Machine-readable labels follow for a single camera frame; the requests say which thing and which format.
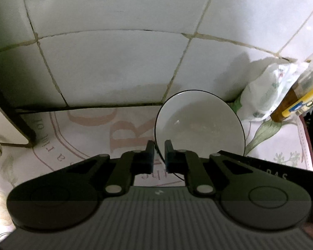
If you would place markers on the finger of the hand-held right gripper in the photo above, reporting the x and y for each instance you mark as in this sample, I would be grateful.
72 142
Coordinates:
240 159

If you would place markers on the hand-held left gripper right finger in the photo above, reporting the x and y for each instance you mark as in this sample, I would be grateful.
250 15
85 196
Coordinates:
169 158

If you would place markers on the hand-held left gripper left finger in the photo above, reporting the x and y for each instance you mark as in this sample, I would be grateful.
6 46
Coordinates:
150 157

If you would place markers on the white plate with dark rim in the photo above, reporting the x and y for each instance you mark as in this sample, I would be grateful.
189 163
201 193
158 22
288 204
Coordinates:
198 119

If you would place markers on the white plastic bag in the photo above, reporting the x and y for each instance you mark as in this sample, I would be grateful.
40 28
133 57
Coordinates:
263 93

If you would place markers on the floral tablecloth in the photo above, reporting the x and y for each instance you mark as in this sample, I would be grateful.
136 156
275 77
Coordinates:
80 135

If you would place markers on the yellow label oil bottle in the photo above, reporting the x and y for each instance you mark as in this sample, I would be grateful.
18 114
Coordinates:
300 101

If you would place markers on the white panel with dark frame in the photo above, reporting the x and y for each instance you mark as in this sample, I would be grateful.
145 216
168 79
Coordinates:
5 119

